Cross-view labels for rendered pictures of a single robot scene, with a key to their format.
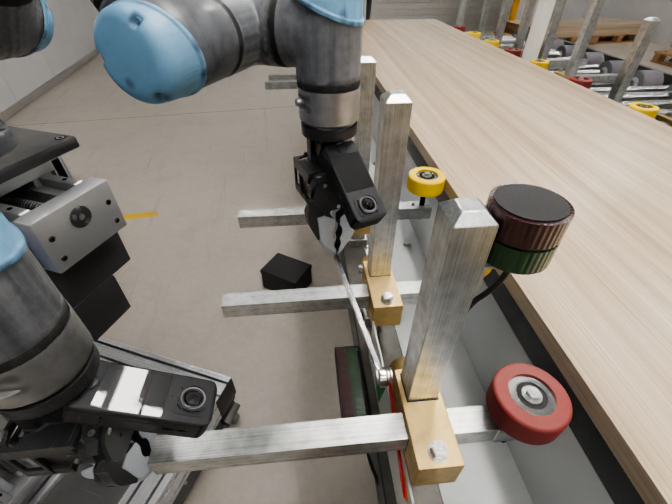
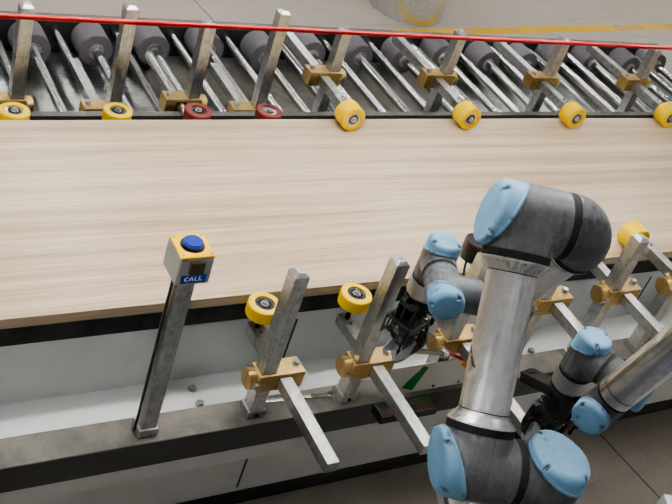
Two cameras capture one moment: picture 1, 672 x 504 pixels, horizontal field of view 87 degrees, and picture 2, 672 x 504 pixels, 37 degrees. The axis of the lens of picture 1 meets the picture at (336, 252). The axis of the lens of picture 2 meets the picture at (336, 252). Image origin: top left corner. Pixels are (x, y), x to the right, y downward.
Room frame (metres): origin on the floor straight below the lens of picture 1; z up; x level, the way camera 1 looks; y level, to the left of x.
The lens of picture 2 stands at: (1.61, 1.38, 2.39)
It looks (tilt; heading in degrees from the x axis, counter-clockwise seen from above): 35 degrees down; 236
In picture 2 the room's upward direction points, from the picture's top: 20 degrees clockwise
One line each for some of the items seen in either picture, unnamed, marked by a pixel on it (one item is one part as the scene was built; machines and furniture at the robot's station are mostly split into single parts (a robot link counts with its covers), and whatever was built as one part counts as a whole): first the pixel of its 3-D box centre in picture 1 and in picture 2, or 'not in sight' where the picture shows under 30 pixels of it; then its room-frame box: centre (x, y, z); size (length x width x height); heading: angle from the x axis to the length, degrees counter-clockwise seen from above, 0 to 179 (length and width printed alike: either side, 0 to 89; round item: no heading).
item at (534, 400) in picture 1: (516, 416); not in sight; (0.20, -0.21, 0.85); 0.08 x 0.08 x 0.11
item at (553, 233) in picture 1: (525, 214); (476, 244); (0.23, -0.15, 1.12); 0.06 x 0.06 x 0.02
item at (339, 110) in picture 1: (326, 105); (426, 287); (0.45, 0.01, 1.13); 0.08 x 0.08 x 0.05
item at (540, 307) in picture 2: not in sight; (544, 300); (-0.04, -0.13, 0.95); 0.14 x 0.06 x 0.05; 5
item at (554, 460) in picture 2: not in sight; (544, 476); (0.52, 0.57, 1.21); 0.13 x 0.12 x 0.14; 161
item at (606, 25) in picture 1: (572, 26); not in sight; (7.79, -4.41, 0.23); 2.42 x 0.76 x 0.17; 104
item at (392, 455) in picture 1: (385, 411); (428, 376); (0.25, -0.07, 0.75); 0.26 x 0.01 x 0.10; 5
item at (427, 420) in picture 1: (422, 414); (453, 339); (0.20, -0.11, 0.85); 0.14 x 0.06 x 0.05; 5
